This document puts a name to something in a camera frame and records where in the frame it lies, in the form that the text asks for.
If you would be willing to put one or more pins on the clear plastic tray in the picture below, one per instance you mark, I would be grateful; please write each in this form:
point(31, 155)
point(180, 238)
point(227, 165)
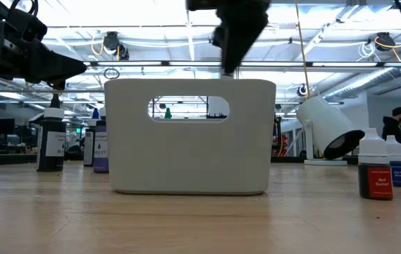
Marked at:
point(186, 155)

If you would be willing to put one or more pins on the dark computer monitor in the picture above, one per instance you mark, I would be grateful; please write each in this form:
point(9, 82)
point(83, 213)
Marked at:
point(2, 126)

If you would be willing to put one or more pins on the small red-label dropper bottle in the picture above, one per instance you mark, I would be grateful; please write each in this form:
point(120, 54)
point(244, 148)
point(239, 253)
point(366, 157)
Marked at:
point(374, 176)

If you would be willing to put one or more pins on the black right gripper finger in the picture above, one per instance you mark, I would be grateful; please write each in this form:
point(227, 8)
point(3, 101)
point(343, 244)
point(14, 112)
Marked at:
point(239, 35)

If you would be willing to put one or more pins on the small blue-label dropper bottle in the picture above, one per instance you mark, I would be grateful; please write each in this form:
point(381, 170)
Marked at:
point(398, 173)

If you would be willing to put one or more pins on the white cylindrical spot lamp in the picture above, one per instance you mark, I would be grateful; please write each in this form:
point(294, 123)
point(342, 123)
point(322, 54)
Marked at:
point(323, 123)

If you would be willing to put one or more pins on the person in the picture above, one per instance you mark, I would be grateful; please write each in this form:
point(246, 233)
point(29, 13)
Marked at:
point(394, 128)

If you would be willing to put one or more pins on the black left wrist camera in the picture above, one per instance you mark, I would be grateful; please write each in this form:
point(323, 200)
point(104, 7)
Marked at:
point(27, 26)

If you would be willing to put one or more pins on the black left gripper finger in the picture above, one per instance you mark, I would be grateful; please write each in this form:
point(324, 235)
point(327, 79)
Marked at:
point(59, 68)

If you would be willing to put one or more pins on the black metal table frame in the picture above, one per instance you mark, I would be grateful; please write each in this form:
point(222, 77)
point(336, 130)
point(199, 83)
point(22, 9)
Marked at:
point(6, 160)

